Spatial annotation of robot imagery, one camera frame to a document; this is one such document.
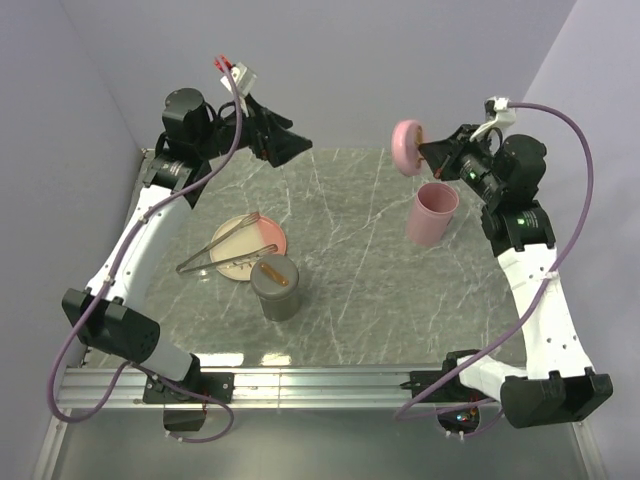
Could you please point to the pink and cream plate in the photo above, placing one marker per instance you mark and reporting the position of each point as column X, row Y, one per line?
column 249, row 239

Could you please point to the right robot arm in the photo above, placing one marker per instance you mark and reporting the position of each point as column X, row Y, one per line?
column 538, row 370

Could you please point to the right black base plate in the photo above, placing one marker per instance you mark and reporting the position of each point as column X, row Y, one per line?
column 452, row 392

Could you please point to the metal serving tongs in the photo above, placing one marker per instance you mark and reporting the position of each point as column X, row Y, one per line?
column 199, row 264

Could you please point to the aluminium mounting rail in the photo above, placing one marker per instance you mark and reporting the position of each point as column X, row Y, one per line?
column 341, row 387

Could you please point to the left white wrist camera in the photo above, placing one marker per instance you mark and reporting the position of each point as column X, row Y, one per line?
column 243, row 77

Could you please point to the pink round lid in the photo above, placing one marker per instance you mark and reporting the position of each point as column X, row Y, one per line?
column 406, row 138

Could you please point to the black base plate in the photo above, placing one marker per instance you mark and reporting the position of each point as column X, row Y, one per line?
column 452, row 392
column 216, row 385

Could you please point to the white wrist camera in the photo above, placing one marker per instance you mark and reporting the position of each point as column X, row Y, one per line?
column 243, row 77
column 498, row 114

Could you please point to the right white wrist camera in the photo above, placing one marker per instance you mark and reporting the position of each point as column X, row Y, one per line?
column 498, row 114

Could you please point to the pink cylindrical container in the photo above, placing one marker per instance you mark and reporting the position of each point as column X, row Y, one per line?
column 431, row 212

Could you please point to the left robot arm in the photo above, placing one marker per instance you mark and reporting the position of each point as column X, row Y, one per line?
column 107, row 314

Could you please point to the grey round lid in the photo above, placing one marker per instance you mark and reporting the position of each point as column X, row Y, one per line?
column 274, row 277

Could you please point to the grey cylindrical container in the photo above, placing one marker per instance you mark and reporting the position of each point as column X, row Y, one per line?
column 280, row 308

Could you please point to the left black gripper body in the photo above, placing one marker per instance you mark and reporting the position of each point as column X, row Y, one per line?
column 226, row 134

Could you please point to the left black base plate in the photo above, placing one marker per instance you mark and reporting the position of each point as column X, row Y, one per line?
column 216, row 385

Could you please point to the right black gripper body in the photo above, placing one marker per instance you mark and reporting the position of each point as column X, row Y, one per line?
column 473, row 161

